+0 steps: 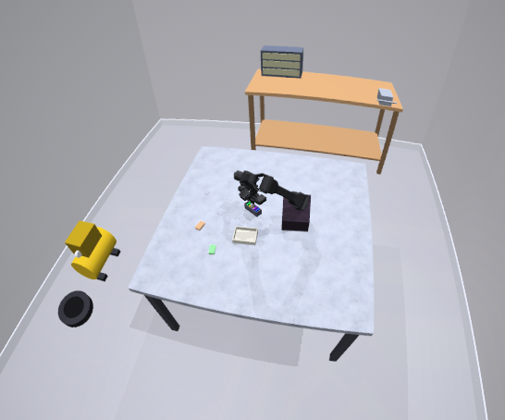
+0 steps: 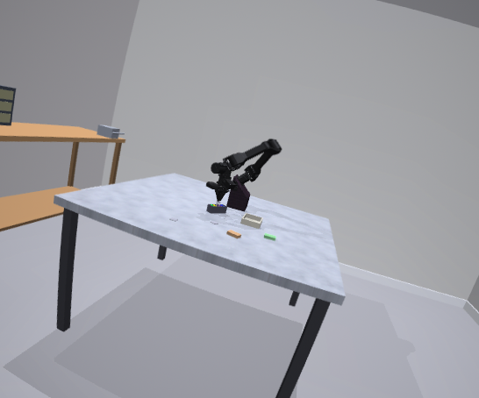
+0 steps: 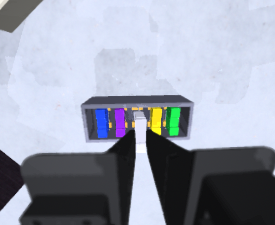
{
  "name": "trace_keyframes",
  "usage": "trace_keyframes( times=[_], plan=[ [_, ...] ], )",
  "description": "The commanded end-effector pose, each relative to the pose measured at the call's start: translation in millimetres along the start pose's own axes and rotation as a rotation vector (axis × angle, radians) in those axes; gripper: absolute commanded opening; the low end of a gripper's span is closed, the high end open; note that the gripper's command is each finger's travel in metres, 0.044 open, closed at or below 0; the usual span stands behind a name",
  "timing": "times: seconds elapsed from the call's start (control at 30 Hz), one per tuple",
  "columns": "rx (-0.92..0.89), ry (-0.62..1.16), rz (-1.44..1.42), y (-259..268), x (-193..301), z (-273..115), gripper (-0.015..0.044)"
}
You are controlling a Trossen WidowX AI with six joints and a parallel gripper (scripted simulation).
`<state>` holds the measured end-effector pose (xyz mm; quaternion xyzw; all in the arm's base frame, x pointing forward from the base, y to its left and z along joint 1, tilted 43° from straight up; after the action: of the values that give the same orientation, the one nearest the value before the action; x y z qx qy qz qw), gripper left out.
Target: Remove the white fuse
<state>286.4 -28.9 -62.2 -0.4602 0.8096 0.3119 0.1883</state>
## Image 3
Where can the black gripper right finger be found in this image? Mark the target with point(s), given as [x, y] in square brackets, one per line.
[178, 172]

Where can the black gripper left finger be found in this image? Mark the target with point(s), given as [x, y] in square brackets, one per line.
[76, 173]

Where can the yellow blade fuse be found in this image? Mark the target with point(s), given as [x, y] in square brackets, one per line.
[155, 119]

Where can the purple blade fuse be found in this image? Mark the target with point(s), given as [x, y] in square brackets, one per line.
[120, 122]

